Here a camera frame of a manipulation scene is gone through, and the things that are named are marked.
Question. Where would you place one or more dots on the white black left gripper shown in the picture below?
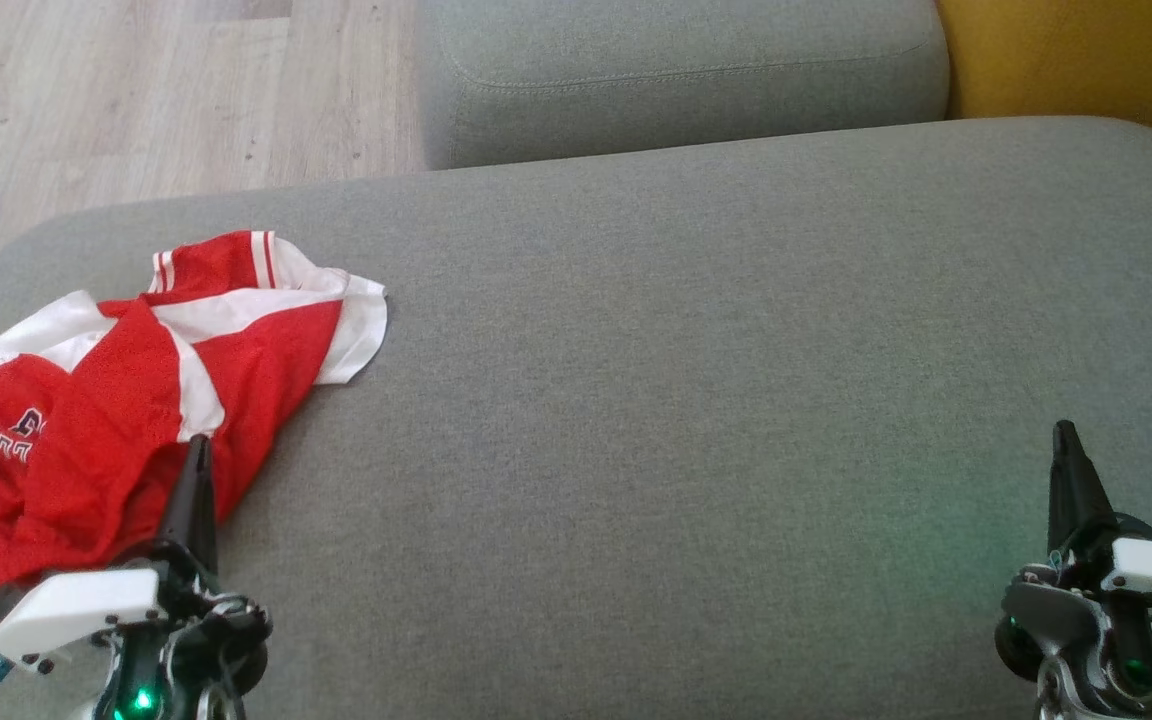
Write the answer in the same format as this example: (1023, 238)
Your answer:
(76, 605)

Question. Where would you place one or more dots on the mustard yellow cushion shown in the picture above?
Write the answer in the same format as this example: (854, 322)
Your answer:
(1086, 60)

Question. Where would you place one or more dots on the wide grey fabric sofa seat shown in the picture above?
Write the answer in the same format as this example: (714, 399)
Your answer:
(636, 400)

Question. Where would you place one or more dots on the grey sofa cushion with seam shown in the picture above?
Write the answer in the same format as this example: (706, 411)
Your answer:
(686, 60)

